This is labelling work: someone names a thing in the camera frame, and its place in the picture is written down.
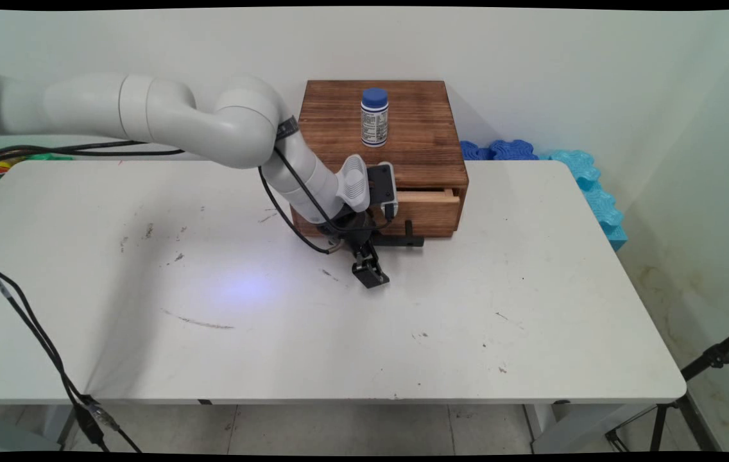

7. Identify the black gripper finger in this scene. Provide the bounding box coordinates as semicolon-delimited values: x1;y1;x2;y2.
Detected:
351;243;391;289
374;221;425;250

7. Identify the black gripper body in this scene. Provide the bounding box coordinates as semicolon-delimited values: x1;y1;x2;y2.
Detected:
321;212;386;255

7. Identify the light wooden drawer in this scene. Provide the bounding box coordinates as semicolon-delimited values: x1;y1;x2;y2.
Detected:
395;187;461;206

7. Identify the dark wooden drawer cabinet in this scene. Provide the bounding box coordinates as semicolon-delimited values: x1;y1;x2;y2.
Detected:
291;80;470;240

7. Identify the white bottle with blue cap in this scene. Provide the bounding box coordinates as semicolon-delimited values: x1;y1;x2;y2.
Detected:
360;87;390;149

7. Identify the dark blue foam mat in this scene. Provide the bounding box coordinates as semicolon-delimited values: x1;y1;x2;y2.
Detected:
459;139;540;162

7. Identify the cyan foam mat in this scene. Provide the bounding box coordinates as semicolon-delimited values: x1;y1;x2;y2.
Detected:
535;149;629;252

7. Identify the white table leg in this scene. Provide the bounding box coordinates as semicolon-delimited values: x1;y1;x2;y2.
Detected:
524;402;660;454
0;404;78;452

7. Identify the black tripod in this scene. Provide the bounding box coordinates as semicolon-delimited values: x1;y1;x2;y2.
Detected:
605;318;729;454

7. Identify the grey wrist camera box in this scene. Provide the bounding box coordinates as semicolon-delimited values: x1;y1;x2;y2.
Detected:
367;162;399;221

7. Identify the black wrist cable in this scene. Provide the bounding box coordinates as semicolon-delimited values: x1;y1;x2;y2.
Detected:
258;146;399;255

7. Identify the black strap on arm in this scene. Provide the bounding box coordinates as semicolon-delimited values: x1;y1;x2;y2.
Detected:
275;115;300;142

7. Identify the black cable bundle along arm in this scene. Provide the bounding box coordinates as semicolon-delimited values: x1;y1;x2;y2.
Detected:
0;141;185;171

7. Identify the black cable with connector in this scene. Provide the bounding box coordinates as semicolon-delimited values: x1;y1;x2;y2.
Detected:
0;269;142;454

